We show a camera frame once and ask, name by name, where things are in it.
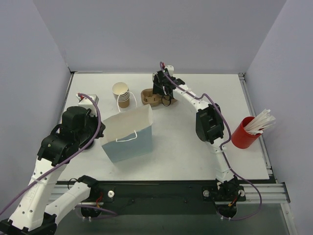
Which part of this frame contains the brown pulp cup carrier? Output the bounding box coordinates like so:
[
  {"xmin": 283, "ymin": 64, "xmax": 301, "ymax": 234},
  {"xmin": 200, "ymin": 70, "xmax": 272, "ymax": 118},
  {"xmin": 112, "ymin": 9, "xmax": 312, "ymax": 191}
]
[{"xmin": 141, "ymin": 88, "xmax": 177, "ymax": 107}]

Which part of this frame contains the stack of brown paper cups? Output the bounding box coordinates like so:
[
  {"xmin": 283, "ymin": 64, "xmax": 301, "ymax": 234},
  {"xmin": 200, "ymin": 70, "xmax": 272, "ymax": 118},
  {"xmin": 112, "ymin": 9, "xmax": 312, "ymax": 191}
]
[{"xmin": 112, "ymin": 82, "xmax": 130, "ymax": 108}]

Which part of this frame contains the light blue paper bag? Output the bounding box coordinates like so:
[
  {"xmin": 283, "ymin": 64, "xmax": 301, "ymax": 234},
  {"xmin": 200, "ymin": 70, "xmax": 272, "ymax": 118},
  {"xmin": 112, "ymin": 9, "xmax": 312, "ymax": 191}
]
[{"xmin": 100, "ymin": 102, "xmax": 153, "ymax": 163}]

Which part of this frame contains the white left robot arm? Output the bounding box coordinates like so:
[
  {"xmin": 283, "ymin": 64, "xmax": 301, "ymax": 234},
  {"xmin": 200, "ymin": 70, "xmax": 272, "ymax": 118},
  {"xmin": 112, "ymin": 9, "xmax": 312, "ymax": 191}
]
[{"xmin": 0, "ymin": 93, "xmax": 105, "ymax": 235}]

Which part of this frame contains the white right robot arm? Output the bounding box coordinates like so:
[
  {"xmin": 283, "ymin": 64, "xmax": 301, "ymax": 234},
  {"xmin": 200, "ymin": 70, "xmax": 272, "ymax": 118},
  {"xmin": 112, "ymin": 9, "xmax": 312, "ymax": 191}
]
[{"xmin": 153, "ymin": 62, "xmax": 239, "ymax": 200}]

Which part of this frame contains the red straw holder cup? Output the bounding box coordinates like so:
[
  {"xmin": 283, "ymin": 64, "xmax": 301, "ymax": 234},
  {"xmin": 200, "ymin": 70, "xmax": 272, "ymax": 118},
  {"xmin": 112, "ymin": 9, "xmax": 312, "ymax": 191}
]
[{"xmin": 231, "ymin": 117, "xmax": 261, "ymax": 149}]

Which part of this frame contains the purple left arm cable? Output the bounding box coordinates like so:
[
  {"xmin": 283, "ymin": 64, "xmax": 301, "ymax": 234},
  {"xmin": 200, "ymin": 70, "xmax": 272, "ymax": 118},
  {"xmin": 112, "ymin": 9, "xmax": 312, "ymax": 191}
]
[{"xmin": 0, "ymin": 92, "xmax": 118, "ymax": 218}]

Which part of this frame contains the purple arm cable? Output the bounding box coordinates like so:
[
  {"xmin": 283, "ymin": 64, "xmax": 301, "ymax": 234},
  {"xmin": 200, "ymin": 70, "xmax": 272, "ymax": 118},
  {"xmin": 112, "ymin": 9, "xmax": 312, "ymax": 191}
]
[
  {"xmin": 159, "ymin": 61, "xmax": 264, "ymax": 221},
  {"xmin": 0, "ymin": 92, "xmax": 118, "ymax": 218}
]

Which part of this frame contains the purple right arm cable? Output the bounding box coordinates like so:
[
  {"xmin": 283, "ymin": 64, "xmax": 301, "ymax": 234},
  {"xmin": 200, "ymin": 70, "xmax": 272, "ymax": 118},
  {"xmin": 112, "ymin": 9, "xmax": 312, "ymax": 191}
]
[{"xmin": 159, "ymin": 61, "xmax": 264, "ymax": 221}]

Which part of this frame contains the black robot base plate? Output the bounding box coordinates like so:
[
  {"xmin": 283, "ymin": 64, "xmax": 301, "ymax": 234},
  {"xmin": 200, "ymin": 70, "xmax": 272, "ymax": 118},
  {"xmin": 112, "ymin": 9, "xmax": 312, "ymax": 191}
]
[{"xmin": 83, "ymin": 180, "xmax": 246, "ymax": 215}]

